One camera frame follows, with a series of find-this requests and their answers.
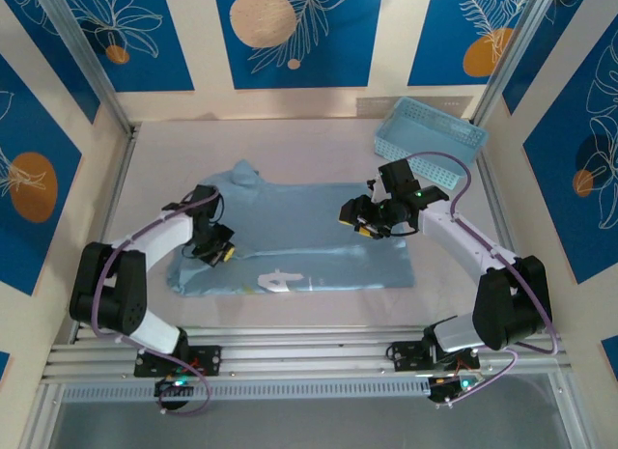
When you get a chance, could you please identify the light blue printed t-shirt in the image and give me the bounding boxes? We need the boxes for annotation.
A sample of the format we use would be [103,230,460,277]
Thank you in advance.
[165,159,417,299]

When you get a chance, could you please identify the black arm base mounting plate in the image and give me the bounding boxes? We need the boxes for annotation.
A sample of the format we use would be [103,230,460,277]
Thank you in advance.
[133,343,223,379]
[389,340,482,374]

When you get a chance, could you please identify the light blue plastic basket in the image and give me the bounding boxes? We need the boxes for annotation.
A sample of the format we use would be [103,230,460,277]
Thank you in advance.
[374,96,491,190]

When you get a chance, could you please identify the controller board with LEDs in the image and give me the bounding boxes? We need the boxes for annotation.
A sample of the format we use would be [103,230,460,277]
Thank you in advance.
[427,371,487,405]
[154,373,197,398]

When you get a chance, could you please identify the grey perforated wall strip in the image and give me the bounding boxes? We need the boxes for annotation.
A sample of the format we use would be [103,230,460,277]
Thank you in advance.
[355,96,474,117]

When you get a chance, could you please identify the aluminium profile mounting rail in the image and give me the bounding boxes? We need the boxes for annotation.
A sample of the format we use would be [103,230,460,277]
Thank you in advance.
[42,325,574,387]

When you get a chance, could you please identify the grey slotted cable duct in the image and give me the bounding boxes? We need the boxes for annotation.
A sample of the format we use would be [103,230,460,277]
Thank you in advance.
[62,381,438,405]

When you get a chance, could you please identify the aluminium frame post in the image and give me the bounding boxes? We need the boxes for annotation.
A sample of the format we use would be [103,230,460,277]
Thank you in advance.
[468,0,566,127]
[34,0,139,137]

